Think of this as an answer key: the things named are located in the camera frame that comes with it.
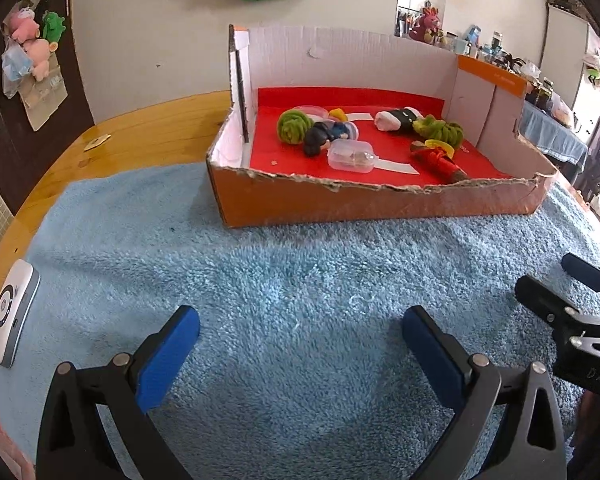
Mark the dark brown door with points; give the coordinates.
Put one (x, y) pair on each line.
(10, 160)

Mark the pink dragon plush toy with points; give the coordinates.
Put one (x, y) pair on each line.
(425, 25)

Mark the clear bag of blue masks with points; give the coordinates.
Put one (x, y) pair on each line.
(15, 67)

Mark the green plush toy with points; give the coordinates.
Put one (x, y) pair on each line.
(54, 25)

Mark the green fuzzy coil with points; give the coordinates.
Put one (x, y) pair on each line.
(442, 131)
(295, 127)

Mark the white rounded electronic device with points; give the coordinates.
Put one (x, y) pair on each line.
(12, 310)

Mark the white refrigerator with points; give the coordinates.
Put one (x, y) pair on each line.
(567, 50)

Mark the blue figurine with grey hat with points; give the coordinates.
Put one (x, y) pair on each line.
(342, 130)

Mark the orange and white cardboard box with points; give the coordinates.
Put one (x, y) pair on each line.
(355, 205)

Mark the black-haired figurine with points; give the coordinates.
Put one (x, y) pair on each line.
(317, 140)

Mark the red firecracker ornament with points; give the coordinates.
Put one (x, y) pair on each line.
(437, 164)

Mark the black and white rolled toy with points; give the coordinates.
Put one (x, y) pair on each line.
(397, 120)

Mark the clear round plastic lid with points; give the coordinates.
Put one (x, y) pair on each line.
(311, 108)

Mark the cluttered side table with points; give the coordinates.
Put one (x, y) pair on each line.
(500, 55)

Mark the large pink plush toy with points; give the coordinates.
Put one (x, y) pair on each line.
(39, 57)

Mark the blue fluffy towel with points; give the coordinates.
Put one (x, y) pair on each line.
(280, 285)

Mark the small yellow toy piece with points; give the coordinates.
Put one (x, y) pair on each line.
(337, 113)

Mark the green spider toy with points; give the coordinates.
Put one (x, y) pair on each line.
(597, 76)

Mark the red sheet with white smile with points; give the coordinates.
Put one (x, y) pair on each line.
(395, 152)

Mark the hanging paper sheet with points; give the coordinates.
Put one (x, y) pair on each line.
(45, 105)

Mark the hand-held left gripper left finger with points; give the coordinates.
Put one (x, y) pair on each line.
(167, 355)

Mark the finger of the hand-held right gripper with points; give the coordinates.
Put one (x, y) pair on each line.
(537, 295)
(587, 270)

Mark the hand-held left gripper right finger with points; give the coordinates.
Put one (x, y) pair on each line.
(430, 355)

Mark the yellow bottle cap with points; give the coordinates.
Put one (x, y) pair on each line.
(444, 149)

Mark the small clear plastic box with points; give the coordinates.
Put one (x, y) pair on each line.
(351, 156)

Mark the small pink plush toy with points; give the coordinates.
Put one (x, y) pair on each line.
(22, 25)

